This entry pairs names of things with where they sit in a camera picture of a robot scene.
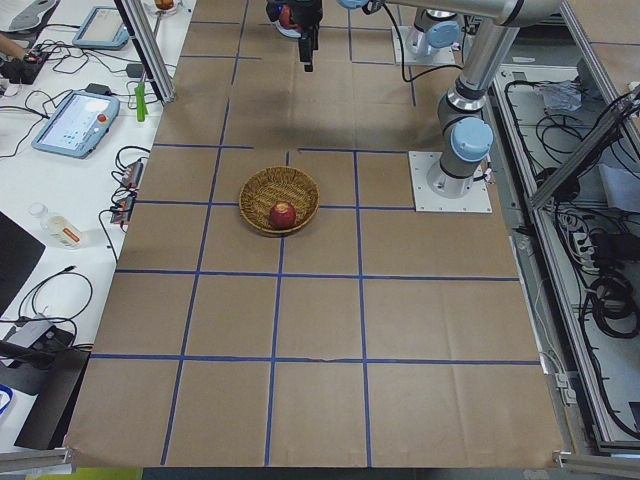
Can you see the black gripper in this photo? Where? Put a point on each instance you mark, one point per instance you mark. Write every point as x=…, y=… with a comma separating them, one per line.
x=303, y=15

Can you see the yellow-red apple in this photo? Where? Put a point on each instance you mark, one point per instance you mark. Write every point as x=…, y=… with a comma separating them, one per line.
x=285, y=18

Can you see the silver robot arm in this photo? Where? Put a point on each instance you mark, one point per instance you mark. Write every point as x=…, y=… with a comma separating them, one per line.
x=433, y=30
x=467, y=138

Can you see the light blue plate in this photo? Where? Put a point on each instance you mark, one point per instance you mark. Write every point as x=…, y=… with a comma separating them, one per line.
x=287, y=32

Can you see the woven wicker basket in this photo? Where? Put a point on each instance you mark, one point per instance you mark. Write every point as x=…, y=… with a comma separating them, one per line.
x=279, y=200

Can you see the dark red apple in basket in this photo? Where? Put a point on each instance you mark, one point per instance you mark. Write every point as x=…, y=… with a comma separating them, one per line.
x=282, y=215

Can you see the far teach pendant tablet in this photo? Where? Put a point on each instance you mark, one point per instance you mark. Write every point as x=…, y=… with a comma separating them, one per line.
x=103, y=28

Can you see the teach pendant tablet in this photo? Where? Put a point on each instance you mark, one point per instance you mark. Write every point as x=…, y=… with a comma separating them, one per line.
x=103, y=28
x=78, y=124

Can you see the near teach pendant tablet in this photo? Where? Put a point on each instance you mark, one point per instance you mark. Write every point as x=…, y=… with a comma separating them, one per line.
x=78, y=124

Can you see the clear plastic bottle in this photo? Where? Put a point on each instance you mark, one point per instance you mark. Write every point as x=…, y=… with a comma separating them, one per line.
x=57, y=226

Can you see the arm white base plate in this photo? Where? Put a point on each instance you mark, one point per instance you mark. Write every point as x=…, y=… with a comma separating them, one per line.
x=403, y=53
x=436, y=192

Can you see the aluminium frame post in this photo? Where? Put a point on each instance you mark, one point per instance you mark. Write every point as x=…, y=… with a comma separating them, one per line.
x=144, y=41

